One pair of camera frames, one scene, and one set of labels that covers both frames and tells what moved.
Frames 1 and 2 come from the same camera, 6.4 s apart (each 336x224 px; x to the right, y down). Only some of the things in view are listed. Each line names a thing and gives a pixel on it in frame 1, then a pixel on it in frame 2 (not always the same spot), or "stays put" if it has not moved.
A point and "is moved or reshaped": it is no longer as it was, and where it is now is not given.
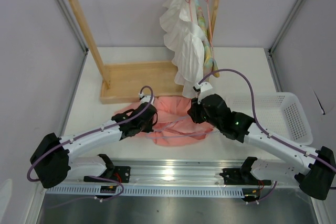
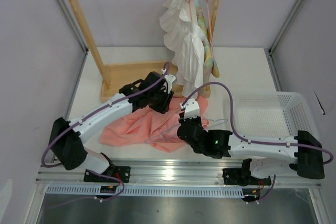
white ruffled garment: x=186 y=41 stays put
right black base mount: x=236 y=176 stays put
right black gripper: x=194 y=111 -> x=181 y=119
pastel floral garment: x=210 y=65 stays put
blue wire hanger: x=175 y=136 -> x=149 y=141
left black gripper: x=148 y=128 -> x=164 y=107
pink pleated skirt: x=174 y=125 is moved or reshaped
